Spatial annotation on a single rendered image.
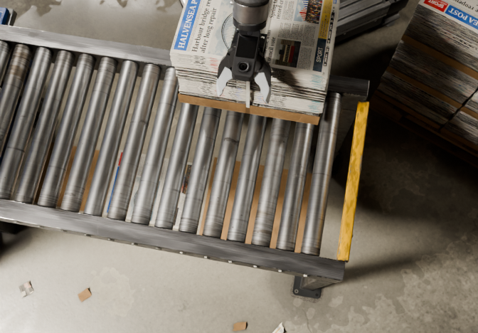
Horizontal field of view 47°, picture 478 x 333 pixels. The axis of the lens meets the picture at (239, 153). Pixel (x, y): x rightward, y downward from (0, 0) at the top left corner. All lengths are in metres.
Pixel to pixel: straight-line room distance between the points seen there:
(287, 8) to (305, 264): 0.64
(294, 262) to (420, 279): 0.96
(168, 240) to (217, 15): 0.58
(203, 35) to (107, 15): 1.36
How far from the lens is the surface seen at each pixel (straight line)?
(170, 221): 1.46
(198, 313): 2.23
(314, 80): 1.29
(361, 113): 1.51
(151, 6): 2.63
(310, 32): 1.34
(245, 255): 1.42
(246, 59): 1.14
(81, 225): 1.51
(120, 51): 1.63
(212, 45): 1.31
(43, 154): 1.60
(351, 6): 2.33
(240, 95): 1.41
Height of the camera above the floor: 2.22
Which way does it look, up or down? 74 degrees down
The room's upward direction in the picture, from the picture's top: 9 degrees counter-clockwise
